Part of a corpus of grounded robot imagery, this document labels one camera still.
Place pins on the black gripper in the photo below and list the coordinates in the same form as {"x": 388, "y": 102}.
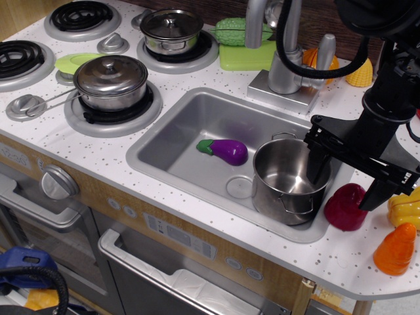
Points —
{"x": 368, "y": 146}

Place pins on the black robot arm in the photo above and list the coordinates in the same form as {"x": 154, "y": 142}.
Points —
{"x": 394, "y": 97}

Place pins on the red sweet potato toy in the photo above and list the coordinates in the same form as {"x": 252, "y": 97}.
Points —
{"x": 342, "y": 209}

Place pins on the steel pot in sink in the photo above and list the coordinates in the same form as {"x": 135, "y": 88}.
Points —
{"x": 281, "y": 189}

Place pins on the grey sink basin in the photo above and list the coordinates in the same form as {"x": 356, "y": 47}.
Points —
{"x": 168, "y": 152}

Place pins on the small lidded steel pot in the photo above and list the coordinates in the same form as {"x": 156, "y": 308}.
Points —
{"x": 171, "y": 31}

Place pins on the yellow toy bell pepper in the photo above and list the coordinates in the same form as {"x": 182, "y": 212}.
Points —
{"x": 404, "y": 209}

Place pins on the orange toy carrot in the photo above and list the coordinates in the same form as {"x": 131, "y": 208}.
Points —
{"x": 393, "y": 255}

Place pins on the yellow toy corn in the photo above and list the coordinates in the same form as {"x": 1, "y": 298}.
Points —
{"x": 363, "y": 76}

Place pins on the silver toy faucet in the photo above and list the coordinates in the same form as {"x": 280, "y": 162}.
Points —
{"x": 279, "y": 86}

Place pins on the purple toy eggplant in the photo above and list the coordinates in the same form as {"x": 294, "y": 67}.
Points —
{"x": 231, "y": 151}

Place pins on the orange toy pumpkin slice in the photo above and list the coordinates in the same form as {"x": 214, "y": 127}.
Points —
{"x": 310, "y": 59}

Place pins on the green plastic board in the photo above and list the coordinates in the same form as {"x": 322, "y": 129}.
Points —
{"x": 235, "y": 58}

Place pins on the green toy bitter gourd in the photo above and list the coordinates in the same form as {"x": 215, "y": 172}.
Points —
{"x": 230, "y": 31}

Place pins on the back right stove burner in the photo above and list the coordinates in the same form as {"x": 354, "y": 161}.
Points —
{"x": 201, "y": 56}

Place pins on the stove burner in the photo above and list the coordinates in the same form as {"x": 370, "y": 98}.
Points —
{"x": 82, "y": 21}
{"x": 201, "y": 56}
{"x": 101, "y": 124}
{"x": 24, "y": 63}

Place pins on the lidded steel saucepan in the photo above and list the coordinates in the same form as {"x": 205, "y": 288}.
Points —
{"x": 109, "y": 83}

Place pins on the front stove burner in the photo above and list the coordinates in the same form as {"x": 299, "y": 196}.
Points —
{"x": 101, "y": 124}

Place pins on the silver stove knob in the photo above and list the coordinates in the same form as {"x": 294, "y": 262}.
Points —
{"x": 113, "y": 44}
{"x": 26, "y": 108}
{"x": 136, "y": 21}

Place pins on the silver oven dial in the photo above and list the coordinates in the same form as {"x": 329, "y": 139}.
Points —
{"x": 57, "y": 184}

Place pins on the green plastic plate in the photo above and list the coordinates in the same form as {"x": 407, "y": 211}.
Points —
{"x": 67, "y": 65}

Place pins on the back left stove burner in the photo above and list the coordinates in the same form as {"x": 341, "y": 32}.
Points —
{"x": 82, "y": 21}

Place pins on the blue clamp tool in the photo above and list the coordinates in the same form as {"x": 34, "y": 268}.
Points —
{"x": 18, "y": 257}

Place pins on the dishwasher door with handle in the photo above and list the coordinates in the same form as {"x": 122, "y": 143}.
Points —
{"x": 154, "y": 279}

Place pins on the oven door with handle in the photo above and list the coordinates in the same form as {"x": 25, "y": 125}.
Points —
{"x": 66, "y": 230}

